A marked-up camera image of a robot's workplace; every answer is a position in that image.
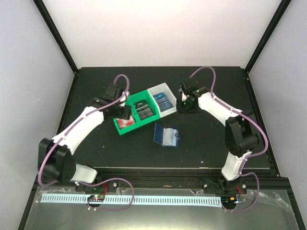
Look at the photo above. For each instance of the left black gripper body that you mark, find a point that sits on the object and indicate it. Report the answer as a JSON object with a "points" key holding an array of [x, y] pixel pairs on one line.
{"points": [[122, 115]]}

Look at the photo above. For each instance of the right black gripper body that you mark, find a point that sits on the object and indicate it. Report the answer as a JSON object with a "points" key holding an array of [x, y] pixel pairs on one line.
{"points": [[186, 108]]}

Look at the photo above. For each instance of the white card bin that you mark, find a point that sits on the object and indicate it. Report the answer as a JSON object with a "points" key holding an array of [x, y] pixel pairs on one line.
{"points": [[163, 87]]}

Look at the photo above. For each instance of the green double card bin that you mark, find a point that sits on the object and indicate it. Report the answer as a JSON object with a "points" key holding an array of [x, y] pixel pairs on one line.
{"points": [[139, 123]]}

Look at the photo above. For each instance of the blue leather card holder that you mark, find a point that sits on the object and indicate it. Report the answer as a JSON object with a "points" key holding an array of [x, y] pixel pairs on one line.
{"points": [[166, 137]]}

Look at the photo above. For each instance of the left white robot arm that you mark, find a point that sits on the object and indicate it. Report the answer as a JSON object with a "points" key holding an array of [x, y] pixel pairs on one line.
{"points": [[55, 156]]}

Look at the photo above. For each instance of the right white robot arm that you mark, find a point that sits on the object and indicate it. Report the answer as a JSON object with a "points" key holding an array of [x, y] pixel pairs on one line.
{"points": [[241, 137]]}

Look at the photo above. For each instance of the red card stack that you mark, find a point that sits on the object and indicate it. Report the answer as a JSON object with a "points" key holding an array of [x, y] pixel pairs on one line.
{"points": [[122, 123]]}

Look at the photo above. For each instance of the black card stack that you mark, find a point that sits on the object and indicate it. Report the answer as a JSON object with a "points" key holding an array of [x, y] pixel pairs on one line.
{"points": [[143, 109]]}

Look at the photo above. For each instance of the blue card stack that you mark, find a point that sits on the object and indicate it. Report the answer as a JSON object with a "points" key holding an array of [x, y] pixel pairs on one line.
{"points": [[163, 101]]}

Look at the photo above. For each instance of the left circuit board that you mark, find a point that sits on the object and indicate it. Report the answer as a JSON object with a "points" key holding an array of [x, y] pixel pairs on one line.
{"points": [[96, 198]]}

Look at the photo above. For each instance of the circuit board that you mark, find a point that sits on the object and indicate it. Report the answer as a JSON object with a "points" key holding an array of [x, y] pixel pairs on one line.
{"points": [[232, 200], [96, 198]]}

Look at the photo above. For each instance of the right circuit board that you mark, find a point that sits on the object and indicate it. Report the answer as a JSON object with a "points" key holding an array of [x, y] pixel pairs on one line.
{"points": [[232, 200]]}

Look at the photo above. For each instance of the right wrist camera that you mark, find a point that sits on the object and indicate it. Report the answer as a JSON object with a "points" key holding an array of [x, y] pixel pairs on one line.
{"points": [[183, 96]]}

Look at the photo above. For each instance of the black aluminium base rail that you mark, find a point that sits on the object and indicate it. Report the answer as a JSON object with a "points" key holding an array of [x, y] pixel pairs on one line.
{"points": [[184, 178]]}

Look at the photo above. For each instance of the white slotted cable duct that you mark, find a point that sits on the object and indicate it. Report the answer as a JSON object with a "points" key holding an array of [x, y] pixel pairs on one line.
{"points": [[155, 200]]}

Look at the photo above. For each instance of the left black frame post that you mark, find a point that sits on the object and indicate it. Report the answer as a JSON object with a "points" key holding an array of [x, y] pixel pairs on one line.
{"points": [[40, 5]]}

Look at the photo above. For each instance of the black frame post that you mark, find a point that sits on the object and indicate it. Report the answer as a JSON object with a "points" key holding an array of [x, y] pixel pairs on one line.
{"points": [[278, 14], [40, 5]]}

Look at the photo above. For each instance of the right black frame post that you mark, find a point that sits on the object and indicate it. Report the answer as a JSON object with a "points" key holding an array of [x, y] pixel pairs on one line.
{"points": [[278, 14]]}

